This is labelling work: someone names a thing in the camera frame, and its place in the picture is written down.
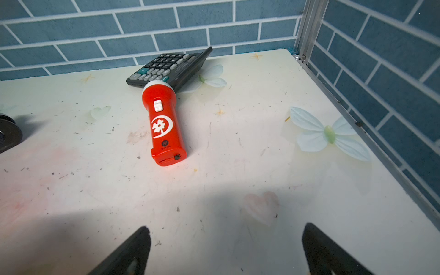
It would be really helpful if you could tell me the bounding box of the black desk calculator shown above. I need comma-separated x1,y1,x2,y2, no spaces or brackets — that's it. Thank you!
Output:
126,47,213,92

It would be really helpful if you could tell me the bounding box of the red flashlight with white logo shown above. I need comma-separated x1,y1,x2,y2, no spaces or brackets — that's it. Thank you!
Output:
142,80,187,167

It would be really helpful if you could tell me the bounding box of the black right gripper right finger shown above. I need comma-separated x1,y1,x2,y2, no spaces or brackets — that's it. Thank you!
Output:
302,223,372,275

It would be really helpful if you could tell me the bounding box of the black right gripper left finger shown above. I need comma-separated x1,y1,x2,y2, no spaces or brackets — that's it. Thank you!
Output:
89,226,151,275

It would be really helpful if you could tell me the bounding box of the black round object at edge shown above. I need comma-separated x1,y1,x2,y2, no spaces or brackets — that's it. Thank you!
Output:
0,113,23,153

